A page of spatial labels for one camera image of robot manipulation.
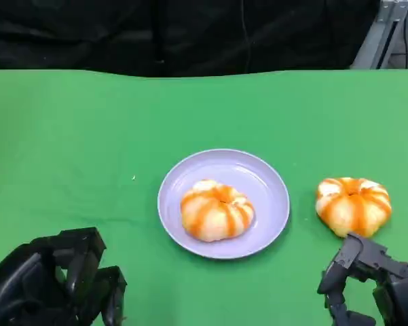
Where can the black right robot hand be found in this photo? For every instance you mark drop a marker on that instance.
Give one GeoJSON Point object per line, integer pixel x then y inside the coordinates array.
{"type": "Point", "coordinates": [370, 266]}

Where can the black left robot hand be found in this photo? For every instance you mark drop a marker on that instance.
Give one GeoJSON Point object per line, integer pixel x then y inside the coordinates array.
{"type": "Point", "coordinates": [27, 288]}

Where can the orange white toy bread roll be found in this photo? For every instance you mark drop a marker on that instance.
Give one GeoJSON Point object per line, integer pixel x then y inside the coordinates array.
{"type": "Point", "coordinates": [217, 214]}
{"type": "Point", "coordinates": [353, 207]}

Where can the green table cloth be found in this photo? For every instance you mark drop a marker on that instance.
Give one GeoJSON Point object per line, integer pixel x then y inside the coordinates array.
{"type": "Point", "coordinates": [88, 136]}

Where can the lilac plate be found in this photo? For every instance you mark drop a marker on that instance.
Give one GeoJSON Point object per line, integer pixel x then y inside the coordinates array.
{"type": "Point", "coordinates": [203, 166]}

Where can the black fabric drape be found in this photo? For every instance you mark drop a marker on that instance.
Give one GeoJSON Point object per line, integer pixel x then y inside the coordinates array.
{"type": "Point", "coordinates": [88, 30]}

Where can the aluminium frame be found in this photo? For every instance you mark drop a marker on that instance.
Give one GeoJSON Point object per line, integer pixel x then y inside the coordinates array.
{"type": "Point", "coordinates": [376, 37]}

